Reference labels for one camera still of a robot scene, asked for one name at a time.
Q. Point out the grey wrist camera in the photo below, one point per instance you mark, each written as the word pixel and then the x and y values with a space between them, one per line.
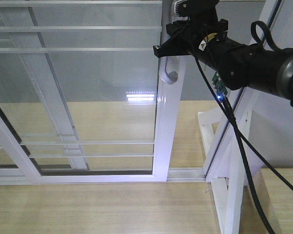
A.
pixel 183 8

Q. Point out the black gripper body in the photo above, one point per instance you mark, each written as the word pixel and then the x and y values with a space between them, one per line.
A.
pixel 206 33

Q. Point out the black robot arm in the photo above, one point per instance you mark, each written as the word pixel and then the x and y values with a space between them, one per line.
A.
pixel 262 66

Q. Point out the aluminium floor track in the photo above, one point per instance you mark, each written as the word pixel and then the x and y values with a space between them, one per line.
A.
pixel 194 174

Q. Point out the white door frame post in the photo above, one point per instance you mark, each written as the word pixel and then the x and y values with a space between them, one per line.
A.
pixel 229 126

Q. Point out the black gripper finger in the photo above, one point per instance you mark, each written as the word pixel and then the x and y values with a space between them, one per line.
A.
pixel 173 47

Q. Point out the white triangular support bracket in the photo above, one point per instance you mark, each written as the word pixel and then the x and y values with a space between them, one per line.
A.
pixel 228 194

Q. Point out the grey metal door handle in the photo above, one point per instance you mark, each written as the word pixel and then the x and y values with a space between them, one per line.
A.
pixel 168 65

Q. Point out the white framed sliding glass door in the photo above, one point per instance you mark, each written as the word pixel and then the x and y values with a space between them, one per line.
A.
pixel 101 51

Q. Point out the light wooden base board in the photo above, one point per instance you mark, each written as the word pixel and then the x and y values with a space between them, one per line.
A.
pixel 109 208

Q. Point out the fixed white framed glass panel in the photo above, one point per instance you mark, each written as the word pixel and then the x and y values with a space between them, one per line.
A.
pixel 30 78

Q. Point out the white wall panel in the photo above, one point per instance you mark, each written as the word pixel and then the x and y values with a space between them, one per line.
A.
pixel 271 124

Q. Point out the green circuit board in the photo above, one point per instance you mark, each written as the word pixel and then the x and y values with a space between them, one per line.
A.
pixel 221 90

